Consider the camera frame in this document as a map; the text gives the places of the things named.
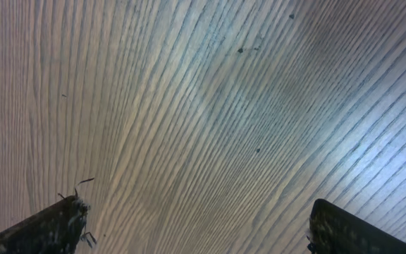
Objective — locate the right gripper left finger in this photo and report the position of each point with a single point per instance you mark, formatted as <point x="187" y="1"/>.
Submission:
<point x="56" y="229"/>

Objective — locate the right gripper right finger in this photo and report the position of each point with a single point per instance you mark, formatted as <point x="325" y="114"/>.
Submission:
<point x="332" y="230"/>

